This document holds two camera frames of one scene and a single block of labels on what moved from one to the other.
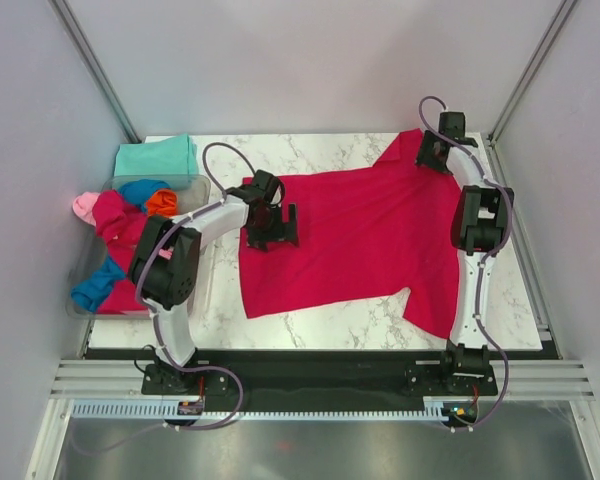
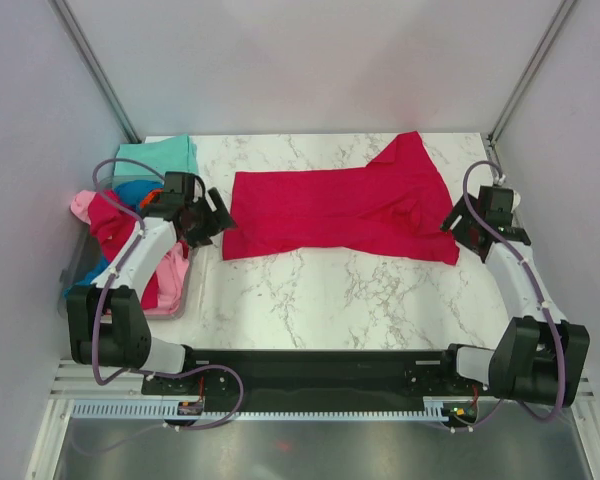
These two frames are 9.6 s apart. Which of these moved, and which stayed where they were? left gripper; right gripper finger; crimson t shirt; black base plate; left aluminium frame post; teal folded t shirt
Moved: crimson t shirt; left gripper; right gripper finger
Stayed: black base plate; left aluminium frame post; teal folded t shirt
